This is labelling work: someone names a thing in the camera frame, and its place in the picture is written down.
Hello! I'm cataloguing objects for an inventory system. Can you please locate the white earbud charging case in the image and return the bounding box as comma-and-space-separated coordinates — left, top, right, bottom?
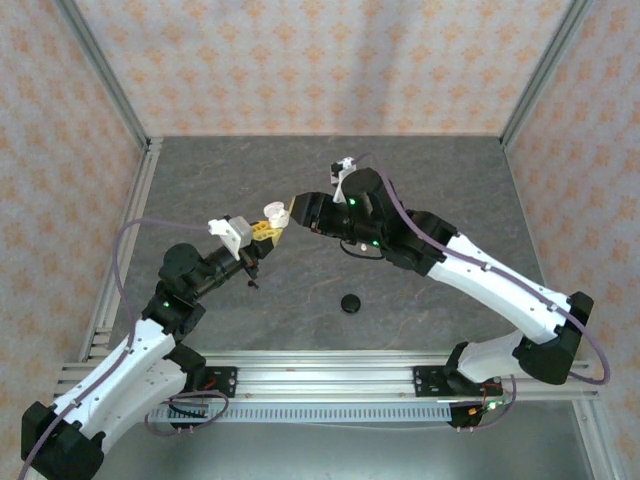
263, 201, 291, 226

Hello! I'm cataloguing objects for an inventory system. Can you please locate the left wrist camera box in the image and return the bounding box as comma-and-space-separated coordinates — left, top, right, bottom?
208, 214, 254, 261

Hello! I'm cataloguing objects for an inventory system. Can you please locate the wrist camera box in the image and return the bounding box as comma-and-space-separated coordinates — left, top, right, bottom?
328, 155, 359, 204
208, 214, 254, 261

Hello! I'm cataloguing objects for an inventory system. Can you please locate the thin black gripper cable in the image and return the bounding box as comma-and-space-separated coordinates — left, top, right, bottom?
339, 238, 386, 261

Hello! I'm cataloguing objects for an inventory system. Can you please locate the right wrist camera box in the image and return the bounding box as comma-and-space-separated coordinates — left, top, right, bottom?
328, 155, 359, 204

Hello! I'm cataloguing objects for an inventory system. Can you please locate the aluminium frame rail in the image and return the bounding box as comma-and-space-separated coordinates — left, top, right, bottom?
572, 399, 619, 480
79, 139, 164, 361

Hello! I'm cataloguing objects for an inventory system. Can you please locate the purple camera cable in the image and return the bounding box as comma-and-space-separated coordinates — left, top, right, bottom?
349, 152, 612, 386
19, 218, 214, 480

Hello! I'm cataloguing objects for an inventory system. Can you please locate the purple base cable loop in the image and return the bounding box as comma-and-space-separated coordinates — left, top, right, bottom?
144, 391, 230, 436
457, 374, 519, 434

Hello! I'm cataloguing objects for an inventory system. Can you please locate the wide aluminium base rail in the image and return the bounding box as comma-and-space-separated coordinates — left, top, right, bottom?
54, 349, 599, 401

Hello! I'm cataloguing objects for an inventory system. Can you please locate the white slotted cable duct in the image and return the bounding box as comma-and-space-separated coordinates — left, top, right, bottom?
144, 402, 454, 426

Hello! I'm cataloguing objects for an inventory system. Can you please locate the aluminium frame post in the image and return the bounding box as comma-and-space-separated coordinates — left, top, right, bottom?
499, 0, 596, 146
54, 0, 151, 146

